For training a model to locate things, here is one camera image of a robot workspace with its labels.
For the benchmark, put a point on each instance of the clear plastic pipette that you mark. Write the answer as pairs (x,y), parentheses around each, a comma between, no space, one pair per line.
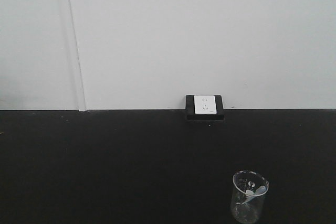
(259,192)

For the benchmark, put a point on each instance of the black socket housing box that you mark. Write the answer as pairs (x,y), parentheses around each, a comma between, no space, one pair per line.
(190,113)

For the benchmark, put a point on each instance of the clear glass beaker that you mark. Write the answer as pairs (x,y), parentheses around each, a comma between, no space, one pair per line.
(243,181)

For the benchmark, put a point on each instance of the white wall socket plate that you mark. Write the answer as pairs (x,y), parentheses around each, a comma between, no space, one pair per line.
(205,104)

